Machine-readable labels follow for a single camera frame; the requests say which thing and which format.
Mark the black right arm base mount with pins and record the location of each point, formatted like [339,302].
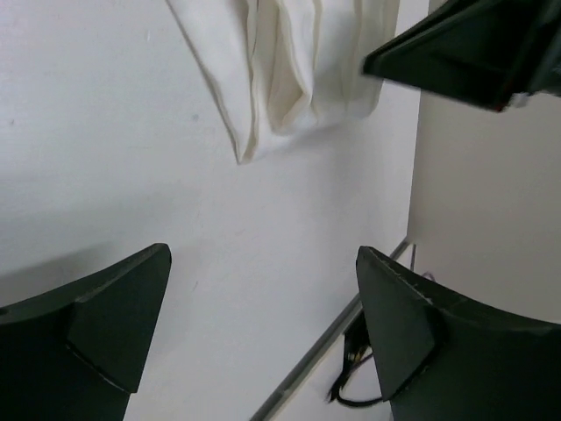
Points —
[356,340]

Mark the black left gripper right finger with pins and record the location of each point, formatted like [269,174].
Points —
[442,356]

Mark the white pleated skirt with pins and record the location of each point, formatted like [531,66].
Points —
[281,70]

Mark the aluminium table edge rail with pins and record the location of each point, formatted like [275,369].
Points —
[306,365]

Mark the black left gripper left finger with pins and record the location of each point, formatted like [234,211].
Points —
[78,352]

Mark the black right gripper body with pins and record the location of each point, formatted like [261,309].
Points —
[537,67]

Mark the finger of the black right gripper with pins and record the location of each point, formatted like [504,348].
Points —
[463,50]

